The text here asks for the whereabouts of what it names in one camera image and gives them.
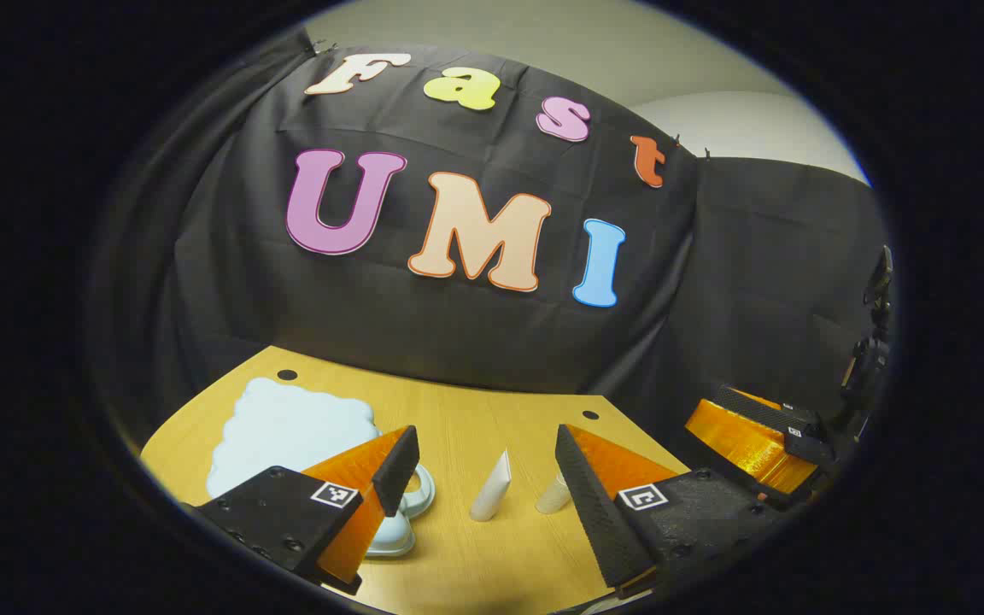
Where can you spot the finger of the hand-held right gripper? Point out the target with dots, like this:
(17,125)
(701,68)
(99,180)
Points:
(748,444)

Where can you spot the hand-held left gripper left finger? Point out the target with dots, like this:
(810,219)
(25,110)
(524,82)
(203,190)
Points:
(398,468)

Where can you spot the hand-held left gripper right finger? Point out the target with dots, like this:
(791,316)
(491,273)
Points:
(594,512)

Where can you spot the white pump bottle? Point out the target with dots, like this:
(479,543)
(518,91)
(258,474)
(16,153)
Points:
(553,494)

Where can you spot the white squeeze tube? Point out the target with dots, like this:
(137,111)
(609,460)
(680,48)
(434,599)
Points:
(492,491)

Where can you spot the black backdrop cloth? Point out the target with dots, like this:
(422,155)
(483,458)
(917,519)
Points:
(458,333)

